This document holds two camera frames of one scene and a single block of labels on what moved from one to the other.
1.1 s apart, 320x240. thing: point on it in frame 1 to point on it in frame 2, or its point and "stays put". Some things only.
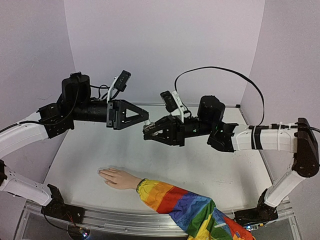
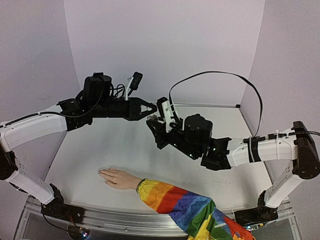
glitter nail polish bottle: x=147 y=127 to x=153 y=118
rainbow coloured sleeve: x=197 y=216 stays put
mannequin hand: x=118 y=179 stays put
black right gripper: x=180 y=131 to x=158 y=131
